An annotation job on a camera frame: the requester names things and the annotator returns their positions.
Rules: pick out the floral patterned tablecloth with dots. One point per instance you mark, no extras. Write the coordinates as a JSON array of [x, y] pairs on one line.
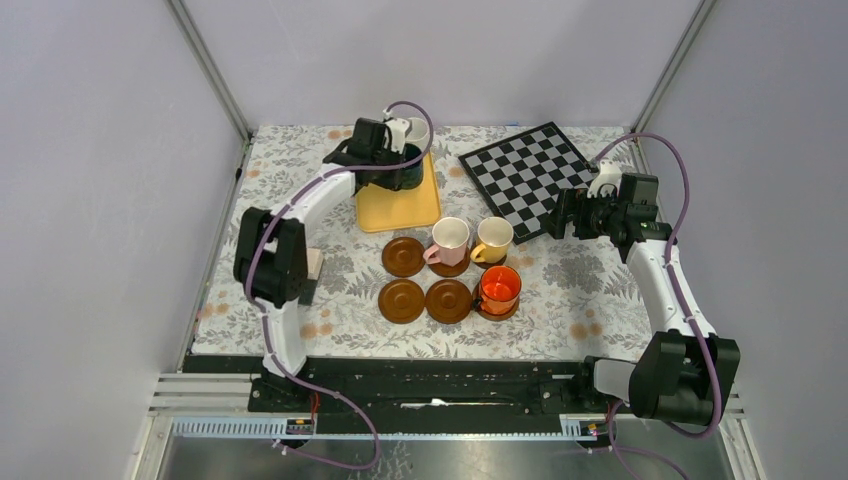
[[578, 299]]

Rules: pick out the grey building block baseplate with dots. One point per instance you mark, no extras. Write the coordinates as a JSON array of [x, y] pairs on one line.
[[308, 292]]

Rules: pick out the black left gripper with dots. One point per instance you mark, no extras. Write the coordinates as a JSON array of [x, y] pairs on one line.
[[386, 182]]

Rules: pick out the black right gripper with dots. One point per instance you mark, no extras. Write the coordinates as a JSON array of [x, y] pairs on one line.
[[573, 202]]

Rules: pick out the orange cup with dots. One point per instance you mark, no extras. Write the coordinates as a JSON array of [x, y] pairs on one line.
[[498, 289]]

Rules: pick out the pink mug front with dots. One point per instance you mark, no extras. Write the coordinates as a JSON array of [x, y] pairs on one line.
[[450, 237]]

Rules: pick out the aluminium frame rail left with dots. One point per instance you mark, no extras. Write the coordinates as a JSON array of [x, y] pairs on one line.
[[208, 66]]

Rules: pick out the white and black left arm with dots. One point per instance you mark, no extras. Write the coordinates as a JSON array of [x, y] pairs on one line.
[[271, 257]]

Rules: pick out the brown coaster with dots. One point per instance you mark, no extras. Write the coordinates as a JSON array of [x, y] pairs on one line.
[[448, 301], [450, 271], [401, 301], [403, 257], [478, 308]]

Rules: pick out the yellow plastic tray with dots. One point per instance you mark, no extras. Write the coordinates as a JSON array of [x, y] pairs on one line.
[[381, 210]]

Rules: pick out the black and white chessboard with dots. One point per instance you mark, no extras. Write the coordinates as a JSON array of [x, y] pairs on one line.
[[521, 176]]

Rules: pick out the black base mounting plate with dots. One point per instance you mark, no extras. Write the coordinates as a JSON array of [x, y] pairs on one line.
[[419, 396]]

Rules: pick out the aluminium frame rail right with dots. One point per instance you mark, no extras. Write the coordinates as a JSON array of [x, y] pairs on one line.
[[690, 34]]

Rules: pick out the beige building block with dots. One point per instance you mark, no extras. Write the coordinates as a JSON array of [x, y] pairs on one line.
[[315, 259]]

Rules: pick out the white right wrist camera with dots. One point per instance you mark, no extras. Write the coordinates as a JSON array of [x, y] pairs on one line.
[[607, 181]]

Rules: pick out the aluminium frame rail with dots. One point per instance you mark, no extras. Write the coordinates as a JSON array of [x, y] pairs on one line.
[[690, 34], [208, 66]]

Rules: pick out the dark walnut wooden coaster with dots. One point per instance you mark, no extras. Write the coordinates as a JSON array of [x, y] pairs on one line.
[[486, 265]]

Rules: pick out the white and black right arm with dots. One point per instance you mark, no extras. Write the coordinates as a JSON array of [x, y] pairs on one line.
[[686, 372]]

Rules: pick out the white mug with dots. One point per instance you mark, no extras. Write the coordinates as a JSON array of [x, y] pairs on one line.
[[418, 133]]

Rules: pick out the dark green mug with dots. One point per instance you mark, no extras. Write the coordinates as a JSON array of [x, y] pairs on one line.
[[409, 177]]

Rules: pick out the cream yellow mug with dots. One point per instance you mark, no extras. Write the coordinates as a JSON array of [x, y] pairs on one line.
[[494, 236]]

